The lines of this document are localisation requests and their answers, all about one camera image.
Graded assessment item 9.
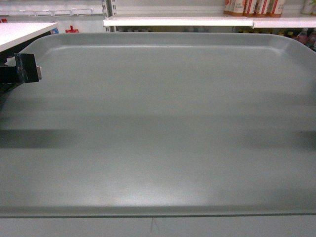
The grey-silver plastic tray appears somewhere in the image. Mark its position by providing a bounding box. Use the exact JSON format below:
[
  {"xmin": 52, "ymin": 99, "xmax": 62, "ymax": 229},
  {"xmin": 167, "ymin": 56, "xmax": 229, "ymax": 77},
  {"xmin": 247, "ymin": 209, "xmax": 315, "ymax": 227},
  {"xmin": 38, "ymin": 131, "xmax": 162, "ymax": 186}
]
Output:
[{"xmin": 0, "ymin": 33, "xmax": 316, "ymax": 218}]

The white top shelf board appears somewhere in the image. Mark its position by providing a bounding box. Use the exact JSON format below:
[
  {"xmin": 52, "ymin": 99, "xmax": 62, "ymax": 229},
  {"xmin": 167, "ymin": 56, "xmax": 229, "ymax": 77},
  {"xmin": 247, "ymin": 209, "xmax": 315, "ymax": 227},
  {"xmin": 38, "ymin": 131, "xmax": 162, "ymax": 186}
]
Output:
[{"xmin": 103, "ymin": 15, "xmax": 254, "ymax": 27}]

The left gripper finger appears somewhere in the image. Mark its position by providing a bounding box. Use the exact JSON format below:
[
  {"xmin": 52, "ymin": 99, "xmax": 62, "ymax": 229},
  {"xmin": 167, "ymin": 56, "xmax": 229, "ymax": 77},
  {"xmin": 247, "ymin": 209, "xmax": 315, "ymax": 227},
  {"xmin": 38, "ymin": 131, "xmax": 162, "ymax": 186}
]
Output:
[{"xmin": 0, "ymin": 53, "xmax": 42, "ymax": 84}]

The white checkout counter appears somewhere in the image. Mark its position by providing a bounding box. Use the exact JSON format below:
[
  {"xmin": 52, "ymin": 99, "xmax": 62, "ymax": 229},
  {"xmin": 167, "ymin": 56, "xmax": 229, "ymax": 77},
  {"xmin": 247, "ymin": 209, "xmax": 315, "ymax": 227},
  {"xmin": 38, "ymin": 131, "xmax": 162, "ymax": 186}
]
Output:
[{"xmin": 0, "ymin": 22, "xmax": 58, "ymax": 52}]

